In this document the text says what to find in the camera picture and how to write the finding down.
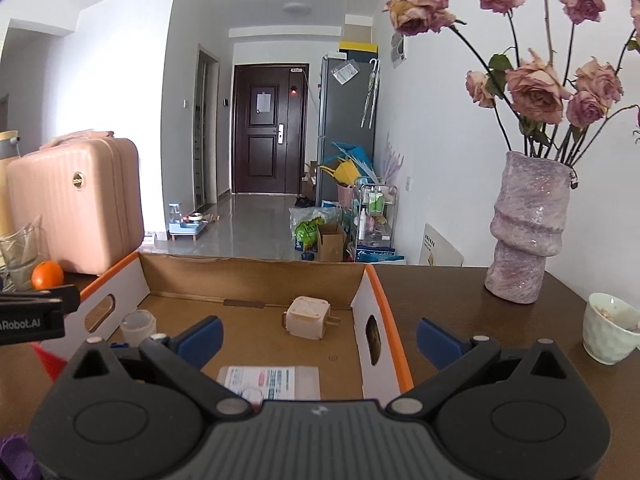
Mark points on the small blue floor table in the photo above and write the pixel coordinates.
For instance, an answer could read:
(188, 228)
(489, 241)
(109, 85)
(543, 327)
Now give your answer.
(187, 227)

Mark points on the dark brown entrance door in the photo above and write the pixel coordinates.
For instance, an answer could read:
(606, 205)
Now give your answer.
(265, 150)

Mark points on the pair of dark shoes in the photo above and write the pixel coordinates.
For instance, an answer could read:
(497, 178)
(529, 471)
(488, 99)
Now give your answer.
(304, 202)

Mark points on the beige charger plug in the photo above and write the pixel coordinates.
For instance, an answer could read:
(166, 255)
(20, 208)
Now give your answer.
(306, 317)

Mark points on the white labelled plastic bottle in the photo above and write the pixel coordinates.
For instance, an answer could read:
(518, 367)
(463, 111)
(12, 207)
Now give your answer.
(270, 382)

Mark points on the pink bucket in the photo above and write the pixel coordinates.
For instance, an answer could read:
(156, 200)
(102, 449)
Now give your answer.
(346, 194)

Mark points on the green plastic bag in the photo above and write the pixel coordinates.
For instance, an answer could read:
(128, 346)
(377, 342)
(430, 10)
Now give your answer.
(310, 230)

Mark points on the papers in clear sleeve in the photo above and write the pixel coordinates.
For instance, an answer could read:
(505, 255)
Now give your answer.
(345, 72)

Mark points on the clear glass jar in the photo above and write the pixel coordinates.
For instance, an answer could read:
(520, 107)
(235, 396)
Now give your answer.
(20, 255)

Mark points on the pink hard-shell suitcase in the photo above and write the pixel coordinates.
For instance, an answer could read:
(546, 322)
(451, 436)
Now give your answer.
(75, 200)

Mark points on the grey interior door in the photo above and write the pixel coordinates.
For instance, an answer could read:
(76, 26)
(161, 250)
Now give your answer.
(205, 130)

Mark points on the round ceiling lamp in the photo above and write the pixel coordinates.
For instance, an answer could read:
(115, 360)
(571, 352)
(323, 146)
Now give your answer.
(297, 8)

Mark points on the metal trolley rack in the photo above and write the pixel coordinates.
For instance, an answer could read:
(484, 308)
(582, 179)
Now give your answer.
(375, 220)

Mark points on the pale purple ceramic vase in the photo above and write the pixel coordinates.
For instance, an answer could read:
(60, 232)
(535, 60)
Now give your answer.
(530, 230)

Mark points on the orange fruit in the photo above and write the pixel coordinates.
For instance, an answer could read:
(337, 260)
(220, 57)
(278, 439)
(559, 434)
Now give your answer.
(47, 275)

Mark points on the white flat board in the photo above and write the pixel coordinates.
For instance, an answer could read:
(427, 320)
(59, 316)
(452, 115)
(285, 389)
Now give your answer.
(442, 247)

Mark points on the yellow thermos jug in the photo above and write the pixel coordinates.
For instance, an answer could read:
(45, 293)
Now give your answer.
(6, 195)

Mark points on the red cardboard box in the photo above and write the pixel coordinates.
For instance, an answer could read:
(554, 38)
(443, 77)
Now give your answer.
(240, 325)

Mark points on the white paper notice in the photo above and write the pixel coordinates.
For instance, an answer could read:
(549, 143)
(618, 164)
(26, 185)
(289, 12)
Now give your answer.
(263, 101)

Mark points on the white-green ceramic cup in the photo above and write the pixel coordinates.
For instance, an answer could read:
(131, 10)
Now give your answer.
(607, 335)

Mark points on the grey refrigerator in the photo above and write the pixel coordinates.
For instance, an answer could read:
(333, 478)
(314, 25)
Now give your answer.
(345, 115)

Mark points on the yellow bag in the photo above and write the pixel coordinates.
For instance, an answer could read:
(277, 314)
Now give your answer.
(347, 171)

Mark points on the bunch of dried pink roses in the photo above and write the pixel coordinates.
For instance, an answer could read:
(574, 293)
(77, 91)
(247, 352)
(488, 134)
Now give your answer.
(537, 90)

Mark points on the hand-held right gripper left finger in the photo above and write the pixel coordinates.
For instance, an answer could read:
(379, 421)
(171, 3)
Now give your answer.
(202, 340)

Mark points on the yellow and black box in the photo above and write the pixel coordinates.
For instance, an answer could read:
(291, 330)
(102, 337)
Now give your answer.
(357, 50)

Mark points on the white tape roll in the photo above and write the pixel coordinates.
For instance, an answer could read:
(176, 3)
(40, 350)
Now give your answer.
(137, 327)

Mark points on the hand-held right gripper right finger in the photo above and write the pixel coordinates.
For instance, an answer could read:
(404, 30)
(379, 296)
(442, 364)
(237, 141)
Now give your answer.
(440, 342)

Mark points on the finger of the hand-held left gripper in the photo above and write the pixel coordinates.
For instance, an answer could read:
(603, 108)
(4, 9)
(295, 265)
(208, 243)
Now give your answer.
(45, 300)

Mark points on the purple ribbed cap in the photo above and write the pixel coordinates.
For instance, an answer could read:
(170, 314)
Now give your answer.
(12, 457)

